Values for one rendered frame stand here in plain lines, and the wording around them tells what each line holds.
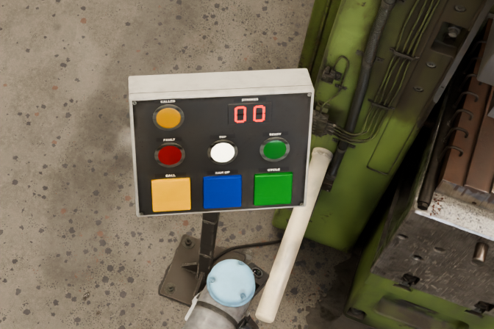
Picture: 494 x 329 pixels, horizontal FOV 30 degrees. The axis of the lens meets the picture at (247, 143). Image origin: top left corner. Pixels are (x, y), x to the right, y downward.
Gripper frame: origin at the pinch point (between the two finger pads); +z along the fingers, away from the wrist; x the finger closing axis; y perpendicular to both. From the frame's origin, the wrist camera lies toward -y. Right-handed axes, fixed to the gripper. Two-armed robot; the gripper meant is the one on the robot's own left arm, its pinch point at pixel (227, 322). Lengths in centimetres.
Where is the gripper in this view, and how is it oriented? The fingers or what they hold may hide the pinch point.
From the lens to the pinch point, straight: 180.3
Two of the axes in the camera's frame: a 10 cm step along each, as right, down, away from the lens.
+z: -0.8, 4.2, 9.1
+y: -5.7, 7.3, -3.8
